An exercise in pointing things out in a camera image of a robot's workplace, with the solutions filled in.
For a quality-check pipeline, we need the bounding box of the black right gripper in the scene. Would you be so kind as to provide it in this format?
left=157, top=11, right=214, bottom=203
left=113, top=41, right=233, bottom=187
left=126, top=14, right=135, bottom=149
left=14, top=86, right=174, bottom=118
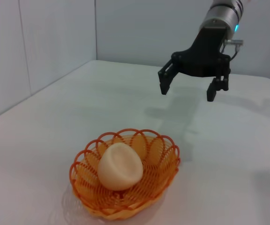
left=158, top=26, right=232, bottom=102

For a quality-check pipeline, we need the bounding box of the beige round bread bun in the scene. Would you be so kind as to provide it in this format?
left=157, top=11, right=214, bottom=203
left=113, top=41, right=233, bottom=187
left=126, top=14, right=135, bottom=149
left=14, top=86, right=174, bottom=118
left=97, top=143, right=144, bottom=191

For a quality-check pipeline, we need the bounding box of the orange woven plastic basket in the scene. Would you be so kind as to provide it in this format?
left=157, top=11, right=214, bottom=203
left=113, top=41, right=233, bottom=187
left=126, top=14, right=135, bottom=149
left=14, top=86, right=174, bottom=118
left=69, top=128, right=181, bottom=221

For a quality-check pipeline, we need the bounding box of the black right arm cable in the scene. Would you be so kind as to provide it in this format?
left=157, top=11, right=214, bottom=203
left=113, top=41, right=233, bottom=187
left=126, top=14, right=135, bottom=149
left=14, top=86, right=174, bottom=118
left=219, top=38, right=244, bottom=62

